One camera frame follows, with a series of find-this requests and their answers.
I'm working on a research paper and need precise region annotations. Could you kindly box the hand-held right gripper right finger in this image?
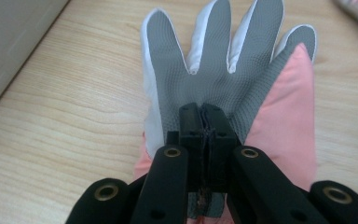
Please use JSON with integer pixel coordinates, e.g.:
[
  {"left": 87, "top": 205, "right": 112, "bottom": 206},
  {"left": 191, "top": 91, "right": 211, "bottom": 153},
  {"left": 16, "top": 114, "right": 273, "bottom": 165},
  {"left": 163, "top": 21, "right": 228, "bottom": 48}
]
[{"left": 202, "top": 102, "right": 329, "bottom": 224}]

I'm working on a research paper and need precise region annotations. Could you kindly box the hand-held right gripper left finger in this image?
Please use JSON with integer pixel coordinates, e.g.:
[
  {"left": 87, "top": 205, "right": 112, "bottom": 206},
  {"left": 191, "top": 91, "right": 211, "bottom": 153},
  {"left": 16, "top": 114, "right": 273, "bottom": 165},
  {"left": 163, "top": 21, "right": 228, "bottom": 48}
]
[{"left": 130, "top": 102, "right": 207, "bottom": 224}]

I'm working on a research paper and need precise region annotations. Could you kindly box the pink glove with grey palm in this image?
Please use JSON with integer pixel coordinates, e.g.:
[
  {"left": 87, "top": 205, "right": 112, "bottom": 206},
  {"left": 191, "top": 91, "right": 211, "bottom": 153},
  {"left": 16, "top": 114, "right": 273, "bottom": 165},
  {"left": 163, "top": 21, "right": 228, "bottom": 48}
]
[{"left": 132, "top": 0, "right": 319, "bottom": 224}]

